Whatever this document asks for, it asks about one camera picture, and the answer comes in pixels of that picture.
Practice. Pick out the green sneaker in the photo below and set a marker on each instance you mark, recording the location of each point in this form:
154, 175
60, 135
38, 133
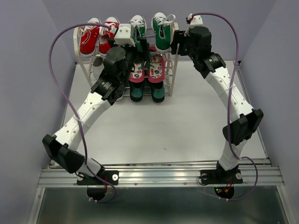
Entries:
161, 25
139, 26

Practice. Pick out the pink sandal front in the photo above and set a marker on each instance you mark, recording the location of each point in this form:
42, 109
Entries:
138, 75

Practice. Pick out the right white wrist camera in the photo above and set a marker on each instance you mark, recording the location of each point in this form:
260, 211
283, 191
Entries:
193, 21

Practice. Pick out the left white sneaker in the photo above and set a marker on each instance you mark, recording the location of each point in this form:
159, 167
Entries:
97, 63

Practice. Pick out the right red canvas sneaker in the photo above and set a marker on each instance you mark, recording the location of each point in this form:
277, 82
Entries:
106, 34

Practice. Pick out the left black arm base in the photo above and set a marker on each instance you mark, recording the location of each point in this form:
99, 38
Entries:
90, 176

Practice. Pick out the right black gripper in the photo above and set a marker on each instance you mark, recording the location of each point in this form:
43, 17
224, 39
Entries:
181, 38

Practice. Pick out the red canvas sneaker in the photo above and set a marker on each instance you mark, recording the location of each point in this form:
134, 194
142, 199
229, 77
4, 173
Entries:
106, 34
89, 36

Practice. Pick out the pink sandal back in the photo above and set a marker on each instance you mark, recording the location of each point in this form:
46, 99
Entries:
156, 67

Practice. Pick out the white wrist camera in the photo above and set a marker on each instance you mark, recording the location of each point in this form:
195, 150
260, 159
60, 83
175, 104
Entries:
193, 21
124, 35

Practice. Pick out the green loafer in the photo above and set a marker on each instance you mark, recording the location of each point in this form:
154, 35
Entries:
157, 92
136, 91

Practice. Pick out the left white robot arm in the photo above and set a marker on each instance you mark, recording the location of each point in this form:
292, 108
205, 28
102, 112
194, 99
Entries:
62, 146

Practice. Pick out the aluminium rail frame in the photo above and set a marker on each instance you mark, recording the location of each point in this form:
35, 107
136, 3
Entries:
165, 144

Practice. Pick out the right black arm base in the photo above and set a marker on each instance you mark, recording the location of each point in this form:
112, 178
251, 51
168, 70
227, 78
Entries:
220, 176

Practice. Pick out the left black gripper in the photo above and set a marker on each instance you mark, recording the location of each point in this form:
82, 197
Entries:
145, 54

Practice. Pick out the cream shoe shelf with rods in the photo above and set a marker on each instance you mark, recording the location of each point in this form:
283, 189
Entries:
86, 65

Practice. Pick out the left red canvas sneaker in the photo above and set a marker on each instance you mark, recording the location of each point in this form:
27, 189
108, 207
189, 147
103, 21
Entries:
89, 36

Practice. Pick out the pink sandal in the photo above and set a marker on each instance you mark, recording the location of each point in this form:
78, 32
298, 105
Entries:
138, 75
156, 67

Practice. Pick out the right black canvas sneaker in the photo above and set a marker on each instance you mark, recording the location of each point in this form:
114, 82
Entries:
120, 98

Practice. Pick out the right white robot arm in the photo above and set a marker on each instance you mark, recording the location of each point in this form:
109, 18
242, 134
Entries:
243, 119

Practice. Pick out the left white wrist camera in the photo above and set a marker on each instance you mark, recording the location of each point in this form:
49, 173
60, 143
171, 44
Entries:
124, 35

